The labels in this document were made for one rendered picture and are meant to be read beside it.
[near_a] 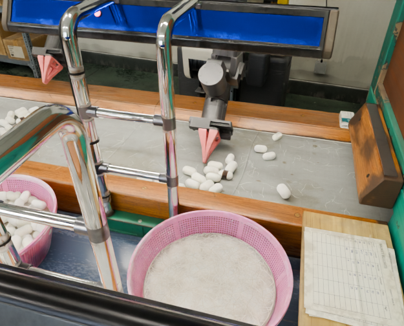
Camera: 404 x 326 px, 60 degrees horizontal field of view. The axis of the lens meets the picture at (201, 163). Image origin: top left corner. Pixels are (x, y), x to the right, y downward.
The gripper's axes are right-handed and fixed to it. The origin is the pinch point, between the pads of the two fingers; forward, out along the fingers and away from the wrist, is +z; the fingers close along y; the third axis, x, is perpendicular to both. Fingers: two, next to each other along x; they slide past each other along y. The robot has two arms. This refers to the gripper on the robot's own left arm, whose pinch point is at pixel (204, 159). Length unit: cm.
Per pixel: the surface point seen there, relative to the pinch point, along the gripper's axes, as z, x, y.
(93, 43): -138, 186, -160
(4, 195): 17.4, -12.4, -38.9
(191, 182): 7.0, -6.1, -0.8
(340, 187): 1.4, 0.9, 31.0
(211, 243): 18.9, -12.7, 6.7
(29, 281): 22, -64, 6
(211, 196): 9.8, -9.1, 4.7
